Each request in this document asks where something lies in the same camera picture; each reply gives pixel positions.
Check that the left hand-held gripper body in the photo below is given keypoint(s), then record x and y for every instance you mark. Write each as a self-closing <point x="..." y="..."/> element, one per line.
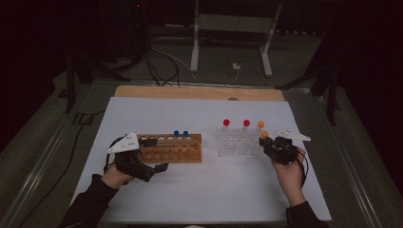
<point x="126" y="144"/>

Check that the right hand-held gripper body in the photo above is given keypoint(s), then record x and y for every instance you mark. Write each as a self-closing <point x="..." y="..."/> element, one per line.
<point x="282" y="152"/>

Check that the orange cap test tube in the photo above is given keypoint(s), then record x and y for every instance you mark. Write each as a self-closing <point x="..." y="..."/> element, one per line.
<point x="260" y="124"/>
<point x="264" y="134"/>

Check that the wooden test tube rack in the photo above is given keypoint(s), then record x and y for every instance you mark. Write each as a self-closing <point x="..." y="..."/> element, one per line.
<point x="171" y="155"/>

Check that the clear acrylic test tube rack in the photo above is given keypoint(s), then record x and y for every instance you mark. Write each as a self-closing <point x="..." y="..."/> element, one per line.
<point x="237" y="145"/>

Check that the red cap test tube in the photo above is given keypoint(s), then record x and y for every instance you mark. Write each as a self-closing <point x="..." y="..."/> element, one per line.
<point x="246" y="123"/>
<point x="226" y="122"/>

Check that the blue cap test tube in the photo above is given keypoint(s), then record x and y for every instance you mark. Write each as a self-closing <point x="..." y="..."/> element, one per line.
<point x="186" y="133"/>
<point x="176" y="133"/>

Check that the person's right hand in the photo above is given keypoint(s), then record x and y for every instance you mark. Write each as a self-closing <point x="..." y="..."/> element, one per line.
<point x="291" y="180"/>

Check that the person's left hand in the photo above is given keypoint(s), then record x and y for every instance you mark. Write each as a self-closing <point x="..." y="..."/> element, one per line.
<point x="115" y="178"/>

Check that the white table mat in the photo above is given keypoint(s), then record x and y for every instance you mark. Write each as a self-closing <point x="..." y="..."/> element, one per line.
<point x="196" y="190"/>

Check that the black tripod stand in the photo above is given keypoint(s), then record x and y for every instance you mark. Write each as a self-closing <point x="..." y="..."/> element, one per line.
<point x="71" y="88"/>
<point x="331" y="101"/>

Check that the grey metal stand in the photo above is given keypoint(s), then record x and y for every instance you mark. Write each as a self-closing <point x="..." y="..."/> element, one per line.
<point x="234" y="23"/>

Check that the metal floor rail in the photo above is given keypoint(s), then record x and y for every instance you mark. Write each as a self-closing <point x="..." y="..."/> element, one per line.
<point x="41" y="164"/>
<point x="348" y="167"/>

